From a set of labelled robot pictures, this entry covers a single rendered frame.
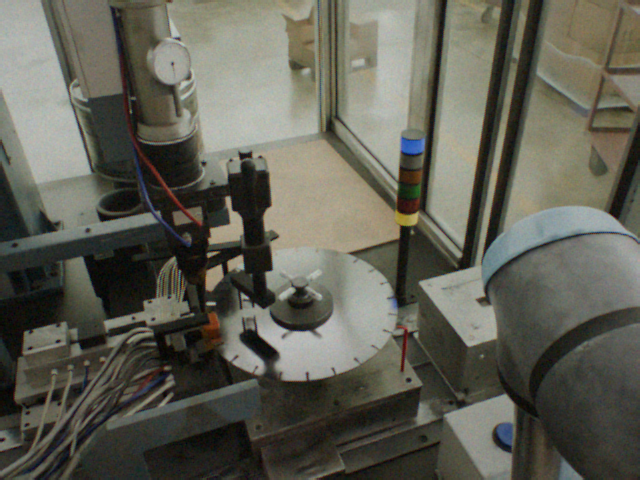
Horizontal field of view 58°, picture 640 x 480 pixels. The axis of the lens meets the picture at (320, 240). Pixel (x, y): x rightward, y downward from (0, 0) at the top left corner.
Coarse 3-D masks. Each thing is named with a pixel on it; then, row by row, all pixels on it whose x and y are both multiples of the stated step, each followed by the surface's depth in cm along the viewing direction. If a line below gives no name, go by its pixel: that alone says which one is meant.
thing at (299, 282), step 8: (280, 272) 98; (320, 272) 98; (288, 280) 97; (296, 280) 96; (304, 280) 96; (296, 288) 95; (304, 288) 95; (280, 296) 93; (296, 296) 96; (304, 296) 96; (312, 296) 94; (320, 296) 93
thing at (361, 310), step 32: (288, 256) 110; (320, 256) 110; (352, 256) 109; (224, 288) 103; (352, 288) 102; (384, 288) 102; (224, 320) 96; (256, 320) 96; (352, 320) 96; (384, 320) 95; (224, 352) 90; (256, 352) 90; (288, 352) 90; (320, 352) 90; (352, 352) 90
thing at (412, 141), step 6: (402, 132) 105; (408, 132) 105; (414, 132) 105; (420, 132) 105; (402, 138) 104; (408, 138) 103; (414, 138) 103; (420, 138) 103; (402, 144) 104; (408, 144) 103; (414, 144) 103; (420, 144) 103; (402, 150) 105; (408, 150) 104; (414, 150) 104; (420, 150) 104
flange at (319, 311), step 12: (288, 288) 101; (312, 288) 101; (324, 288) 101; (276, 300) 98; (288, 300) 97; (300, 300) 96; (312, 300) 97; (324, 300) 98; (276, 312) 96; (288, 312) 96; (300, 312) 96; (312, 312) 96; (324, 312) 96; (288, 324) 94; (300, 324) 94; (312, 324) 94
